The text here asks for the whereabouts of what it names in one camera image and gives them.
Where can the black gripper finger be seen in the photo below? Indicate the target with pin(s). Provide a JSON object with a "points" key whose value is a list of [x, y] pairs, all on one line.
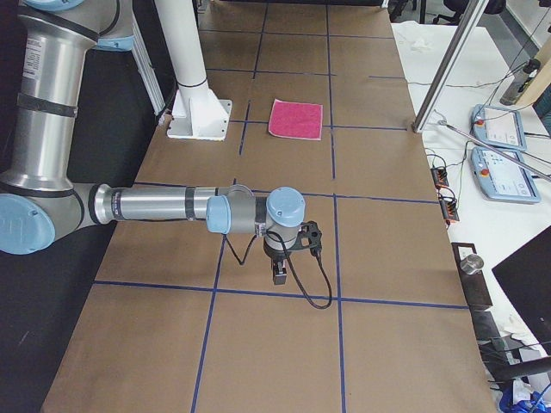
{"points": [[279, 272]]}

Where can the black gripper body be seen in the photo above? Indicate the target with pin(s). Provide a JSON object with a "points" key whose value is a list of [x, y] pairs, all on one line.
{"points": [[275, 256]]}

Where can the pink towel with white edge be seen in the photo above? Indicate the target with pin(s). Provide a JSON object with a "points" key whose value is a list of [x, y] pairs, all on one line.
{"points": [[296, 120]]}

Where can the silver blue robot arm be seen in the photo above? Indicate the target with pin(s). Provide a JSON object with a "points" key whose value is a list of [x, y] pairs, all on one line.
{"points": [[40, 205]]}

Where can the lower orange black connector box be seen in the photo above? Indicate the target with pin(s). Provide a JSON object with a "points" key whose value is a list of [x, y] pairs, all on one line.
{"points": [[448, 205]]}

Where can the orange black connector box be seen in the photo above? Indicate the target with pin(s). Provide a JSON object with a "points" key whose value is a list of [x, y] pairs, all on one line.
{"points": [[448, 205], [440, 176]]}

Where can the upper orange black connector box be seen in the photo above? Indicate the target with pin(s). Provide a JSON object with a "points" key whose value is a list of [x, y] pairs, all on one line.
{"points": [[440, 176]]}

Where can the small metal cup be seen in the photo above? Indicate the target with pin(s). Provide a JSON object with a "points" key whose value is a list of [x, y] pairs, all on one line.
{"points": [[471, 264]]}

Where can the black flat box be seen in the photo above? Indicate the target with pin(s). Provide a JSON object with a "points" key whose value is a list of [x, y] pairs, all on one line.
{"points": [[474, 286]]}

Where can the thin metal rod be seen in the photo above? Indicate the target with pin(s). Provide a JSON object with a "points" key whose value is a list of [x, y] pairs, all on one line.
{"points": [[480, 143]]}

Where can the lower blue teach pendant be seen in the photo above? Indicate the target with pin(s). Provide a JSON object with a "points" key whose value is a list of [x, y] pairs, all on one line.
{"points": [[500, 179]]}

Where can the blue teach pendant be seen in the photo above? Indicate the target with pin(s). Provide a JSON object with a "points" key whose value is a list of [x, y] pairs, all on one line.
{"points": [[499, 127], [500, 179]]}

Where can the black monitor corner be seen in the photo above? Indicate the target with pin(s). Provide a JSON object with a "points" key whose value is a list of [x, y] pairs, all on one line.
{"points": [[524, 277]]}

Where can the crumpled white tissue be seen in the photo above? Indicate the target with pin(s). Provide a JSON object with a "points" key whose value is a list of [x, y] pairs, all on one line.
{"points": [[421, 44]]}

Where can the upper blue teach pendant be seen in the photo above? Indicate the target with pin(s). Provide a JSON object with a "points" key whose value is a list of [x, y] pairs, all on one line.
{"points": [[499, 127]]}

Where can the white camera mast with base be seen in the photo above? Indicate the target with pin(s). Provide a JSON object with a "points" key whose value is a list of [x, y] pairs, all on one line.
{"points": [[197, 112]]}

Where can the aluminium profile rail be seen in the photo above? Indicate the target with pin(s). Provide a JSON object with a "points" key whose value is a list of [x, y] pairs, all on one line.
{"points": [[146, 70]]}

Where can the aluminium frame post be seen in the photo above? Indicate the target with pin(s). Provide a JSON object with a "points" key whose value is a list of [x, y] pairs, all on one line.
{"points": [[467, 24]]}

